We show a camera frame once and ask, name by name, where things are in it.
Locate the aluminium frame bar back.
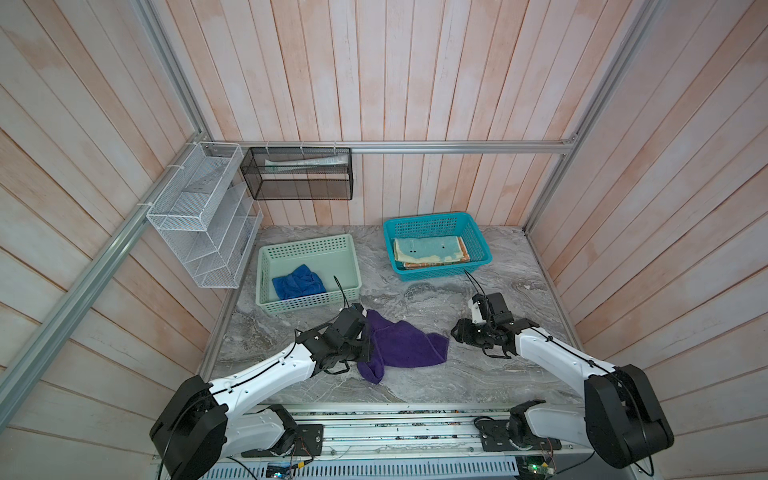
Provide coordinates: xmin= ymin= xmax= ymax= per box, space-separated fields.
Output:
xmin=238 ymin=140 xmax=575 ymax=154

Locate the aluminium mounting rail front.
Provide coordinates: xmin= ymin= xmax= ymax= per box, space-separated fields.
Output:
xmin=149 ymin=403 xmax=650 ymax=464

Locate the black mesh wall basket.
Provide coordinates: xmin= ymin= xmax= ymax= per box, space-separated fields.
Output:
xmin=240 ymin=146 xmax=354 ymax=201

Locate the blue towel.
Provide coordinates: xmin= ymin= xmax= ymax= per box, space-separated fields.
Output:
xmin=271 ymin=264 xmax=326 ymax=300

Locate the aluminium frame bar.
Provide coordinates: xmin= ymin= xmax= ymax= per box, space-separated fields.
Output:
xmin=238 ymin=140 xmax=575 ymax=154
xmin=1 ymin=132 xmax=208 ymax=429

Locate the aluminium frame bar left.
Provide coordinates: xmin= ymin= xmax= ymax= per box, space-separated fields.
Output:
xmin=1 ymin=132 xmax=208 ymax=429

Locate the light green plastic basket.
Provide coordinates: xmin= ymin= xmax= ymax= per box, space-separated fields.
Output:
xmin=255 ymin=234 xmax=362 ymax=314

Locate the aluminium frame post right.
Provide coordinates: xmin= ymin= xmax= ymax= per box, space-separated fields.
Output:
xmin=523 ymin=1 xmax=668 ymax=238

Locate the white wire mesh shelf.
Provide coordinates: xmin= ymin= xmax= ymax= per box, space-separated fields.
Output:
xmin=147 ymin=142 xmax=263 ymax=289

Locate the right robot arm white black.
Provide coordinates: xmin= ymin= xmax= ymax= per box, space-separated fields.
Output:
xmin=451 ymin=293 xmax=675 ymax=469

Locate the white vented cable duct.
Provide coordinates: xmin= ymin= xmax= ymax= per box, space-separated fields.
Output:
xmin=203 ymin=456 xmax=520 ymax=479

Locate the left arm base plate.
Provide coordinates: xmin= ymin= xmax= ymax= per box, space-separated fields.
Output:
xmin=241 ymin=423 xmax=324 ymax=458

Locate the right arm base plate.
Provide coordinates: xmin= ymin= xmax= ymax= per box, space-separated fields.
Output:
xmin=473 ymin=416 xmax=562 ymax=452

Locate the orange bunny print towel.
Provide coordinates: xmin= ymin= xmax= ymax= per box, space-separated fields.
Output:
xmin=398 ymin=236 xmax=473 ymax=271

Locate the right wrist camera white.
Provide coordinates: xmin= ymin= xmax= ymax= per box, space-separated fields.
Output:
xmin=468 ymin=299 xmax=486 ymax=325

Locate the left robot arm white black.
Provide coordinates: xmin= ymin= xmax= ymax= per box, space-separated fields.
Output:
xmin=149 ymin=303 xmax=372 ymax=479

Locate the purple towel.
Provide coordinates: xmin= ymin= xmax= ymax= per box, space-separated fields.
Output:
xmin=357 ymin=310 xmax=449 ymax=384

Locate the green circuit board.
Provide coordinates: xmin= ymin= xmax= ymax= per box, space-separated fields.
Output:
xmin=517 ymin=458 xmax=554 ymax=480

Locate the teal plastic basket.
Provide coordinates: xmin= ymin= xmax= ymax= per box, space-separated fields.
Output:
xmin=383 ymin=212 xmax=492 ymax=281

